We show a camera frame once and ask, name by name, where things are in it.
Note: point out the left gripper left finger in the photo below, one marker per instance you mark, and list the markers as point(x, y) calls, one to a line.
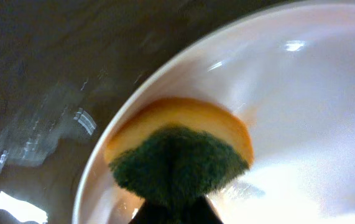
point(150, 213)

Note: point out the brown serving tray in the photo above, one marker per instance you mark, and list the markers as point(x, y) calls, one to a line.
point(66, 67)

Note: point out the orange green sponge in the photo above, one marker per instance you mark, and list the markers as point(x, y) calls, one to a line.
point(177, 149)

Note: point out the white pink plate top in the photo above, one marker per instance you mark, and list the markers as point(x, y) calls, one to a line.
point(289, 73)

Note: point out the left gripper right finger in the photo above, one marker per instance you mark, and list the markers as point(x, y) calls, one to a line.
point(200, 212)

